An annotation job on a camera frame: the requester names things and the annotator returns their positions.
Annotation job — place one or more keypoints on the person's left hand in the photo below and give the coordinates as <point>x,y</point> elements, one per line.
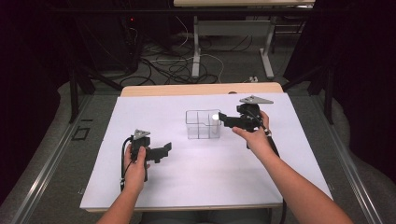
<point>135,175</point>

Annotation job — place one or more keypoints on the aluminium floor rail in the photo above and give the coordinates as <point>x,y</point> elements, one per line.
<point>345,165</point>
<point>43,168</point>

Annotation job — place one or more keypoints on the white power plug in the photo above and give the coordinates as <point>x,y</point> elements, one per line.
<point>253,79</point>

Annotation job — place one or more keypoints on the dark curtain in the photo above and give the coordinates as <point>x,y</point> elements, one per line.
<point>28,77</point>
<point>364,77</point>

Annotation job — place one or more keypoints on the white tube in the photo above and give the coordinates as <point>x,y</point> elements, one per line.
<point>215,118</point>

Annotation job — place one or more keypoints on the black metal stand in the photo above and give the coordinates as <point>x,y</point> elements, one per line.
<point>74,93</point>
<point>327,93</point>

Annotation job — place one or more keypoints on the white metal desk frame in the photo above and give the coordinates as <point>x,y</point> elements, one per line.
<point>232,29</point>

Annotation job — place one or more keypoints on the white table sheet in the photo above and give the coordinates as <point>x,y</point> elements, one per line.
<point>202,174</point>

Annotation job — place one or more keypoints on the wooden table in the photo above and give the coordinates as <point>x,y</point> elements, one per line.
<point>186,89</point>

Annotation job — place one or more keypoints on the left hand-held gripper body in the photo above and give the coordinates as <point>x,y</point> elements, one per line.
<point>140,143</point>

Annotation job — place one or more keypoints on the person's right hand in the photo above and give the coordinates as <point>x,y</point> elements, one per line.
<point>257,141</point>

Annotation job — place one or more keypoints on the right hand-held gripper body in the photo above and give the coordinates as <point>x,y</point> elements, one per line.
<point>249,116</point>

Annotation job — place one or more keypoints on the clear plastic organizer box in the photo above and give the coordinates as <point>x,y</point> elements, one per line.
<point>200,126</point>

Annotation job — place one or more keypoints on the dark computer tower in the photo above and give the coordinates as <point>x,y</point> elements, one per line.
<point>124,40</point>

